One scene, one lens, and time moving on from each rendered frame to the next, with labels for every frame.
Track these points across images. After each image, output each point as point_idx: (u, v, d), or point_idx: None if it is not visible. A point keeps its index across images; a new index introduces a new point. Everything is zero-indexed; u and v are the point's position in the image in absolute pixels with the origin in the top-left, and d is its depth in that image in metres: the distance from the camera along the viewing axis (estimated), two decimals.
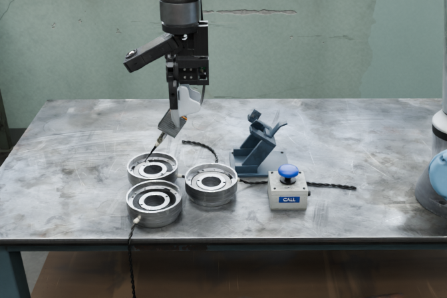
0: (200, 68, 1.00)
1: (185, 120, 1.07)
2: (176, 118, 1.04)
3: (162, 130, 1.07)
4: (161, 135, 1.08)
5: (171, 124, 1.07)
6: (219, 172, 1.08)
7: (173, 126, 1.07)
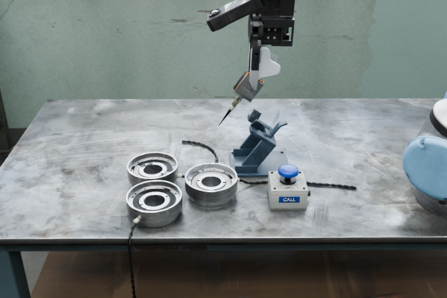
0: (284, 28, 1.00)
1: (262, 83, 1.06)
2: (255, 79, 1.03)
3: (239, 94, 1.07)
4: (237, 98, 1.08)
5: (247, 87, 1.06)
6: (219, 172, 1.08)
7: (249, 89, 1.07)
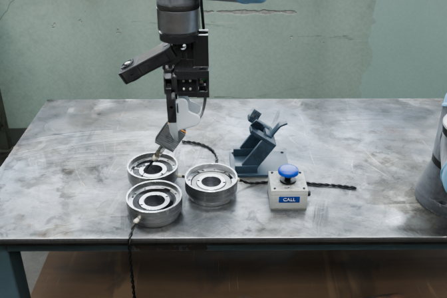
0: (200, 79, 0.95)
1: (183, 133, 1.01)
2: (175, 131, 0.99)
3: (159, 144, 1.02)
4: (159, 149, 1.03)
5: (169, 138, 1.02)
6: (219, 172, 1.08)
7: (171, 140, 1.02)
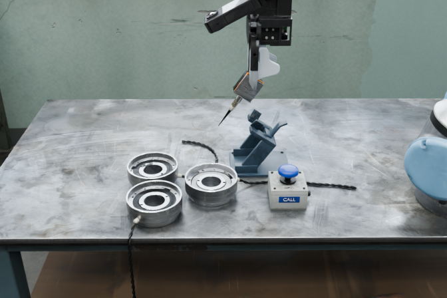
0: (282, 28, 1.00)
1: (261, 83, 1.06)
2: (255, 80, 1.03)
3: (239, 94, 1.07)
4: (237, 98, 1.08)
5: (247, 88, 1.06)
6: (219, 172, 1.08)
7: (249, 90, 1.06)
